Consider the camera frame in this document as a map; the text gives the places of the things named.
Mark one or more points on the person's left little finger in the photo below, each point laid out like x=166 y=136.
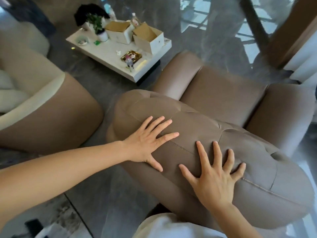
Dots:
x=147 y=122

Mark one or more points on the person's left forearm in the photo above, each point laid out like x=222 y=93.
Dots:
x=62 y=175

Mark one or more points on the brown wooden frame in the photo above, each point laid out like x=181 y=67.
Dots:
x=289 y=34

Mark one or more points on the dark furry rug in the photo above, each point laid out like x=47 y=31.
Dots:
x=32 y=14

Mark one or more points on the person's white garment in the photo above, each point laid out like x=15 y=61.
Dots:
x=168 y=226

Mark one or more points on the green plant in white pot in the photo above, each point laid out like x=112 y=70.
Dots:
x=97 y=24

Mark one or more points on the person's right hand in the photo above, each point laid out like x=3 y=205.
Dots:
x=214 y=185

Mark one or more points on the small glass bowl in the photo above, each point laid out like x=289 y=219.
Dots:
x=82 y=40

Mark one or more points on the brown leather armchair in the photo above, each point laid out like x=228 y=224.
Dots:
x=223 y=101

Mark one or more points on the white low coffee table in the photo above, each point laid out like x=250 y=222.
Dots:
x=109 y=55

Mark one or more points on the gold tray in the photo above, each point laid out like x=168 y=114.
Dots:
x=135 y=54

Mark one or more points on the person's left thumb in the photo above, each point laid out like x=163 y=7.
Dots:
x=155 y=164

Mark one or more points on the white cushion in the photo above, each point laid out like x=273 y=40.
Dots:
x=11 y=94

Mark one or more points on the beige and brown sofa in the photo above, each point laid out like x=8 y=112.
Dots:
x=54 y=109

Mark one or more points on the clear plastic bottle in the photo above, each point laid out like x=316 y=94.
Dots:
x=112 y=12

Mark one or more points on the small colourful figurine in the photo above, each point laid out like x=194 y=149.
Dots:
x=129 y=62

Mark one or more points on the white object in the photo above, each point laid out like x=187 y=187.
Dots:
x=49 y=232

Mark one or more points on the small black object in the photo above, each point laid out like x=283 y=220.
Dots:
x=34 y=225

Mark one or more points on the person's right forearm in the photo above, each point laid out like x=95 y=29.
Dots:
x=237 y=223

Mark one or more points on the open white cardboard box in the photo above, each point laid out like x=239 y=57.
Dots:
x=151 y=43
x=118 y=34

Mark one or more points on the white curtain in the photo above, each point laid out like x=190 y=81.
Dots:
x=303 y=64

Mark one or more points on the small green packet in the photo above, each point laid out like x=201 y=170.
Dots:
x=97 y=43

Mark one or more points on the person's left middle finger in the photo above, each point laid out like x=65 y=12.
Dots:
x=163 y=127

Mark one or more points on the person's left hand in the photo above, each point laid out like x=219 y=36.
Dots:
x=141 y=146

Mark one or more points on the person's right little finger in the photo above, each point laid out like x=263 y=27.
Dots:
x=239 y=170

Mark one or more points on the person's right thumb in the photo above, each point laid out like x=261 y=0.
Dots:
x=188 y=172

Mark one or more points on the white bottle with pink label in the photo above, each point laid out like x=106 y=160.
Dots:
x=134 y=20

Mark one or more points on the person's right middle finger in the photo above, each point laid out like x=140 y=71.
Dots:
x=216 y=156

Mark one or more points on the black cloth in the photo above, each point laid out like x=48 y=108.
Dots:
x=83 y=13

